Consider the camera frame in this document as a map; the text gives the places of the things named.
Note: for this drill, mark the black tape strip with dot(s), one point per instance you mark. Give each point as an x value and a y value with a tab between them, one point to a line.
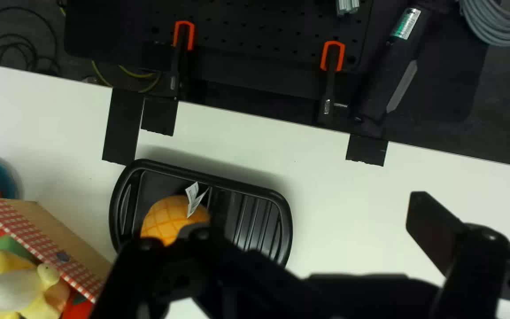
124	126
160	116
367	148

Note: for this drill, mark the yellow banana plush toy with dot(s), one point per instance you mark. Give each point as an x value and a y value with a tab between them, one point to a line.
16	286

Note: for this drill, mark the red checkered cardboard box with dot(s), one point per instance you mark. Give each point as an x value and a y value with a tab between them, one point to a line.
36	242

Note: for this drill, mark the black perforated mount plate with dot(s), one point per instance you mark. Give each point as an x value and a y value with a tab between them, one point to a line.
255	36

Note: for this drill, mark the orange pineapple plush toy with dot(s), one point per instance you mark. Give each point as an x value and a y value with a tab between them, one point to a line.
169	222

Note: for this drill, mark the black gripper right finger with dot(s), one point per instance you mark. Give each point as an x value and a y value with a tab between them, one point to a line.
478	272

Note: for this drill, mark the black screwdriver with green band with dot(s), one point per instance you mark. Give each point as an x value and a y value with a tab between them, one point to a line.
388	71

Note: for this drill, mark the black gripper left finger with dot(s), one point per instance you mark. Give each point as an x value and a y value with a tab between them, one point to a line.
208	277

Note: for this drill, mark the black ribbed plastic tray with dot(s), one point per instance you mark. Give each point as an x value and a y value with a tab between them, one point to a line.
255	215

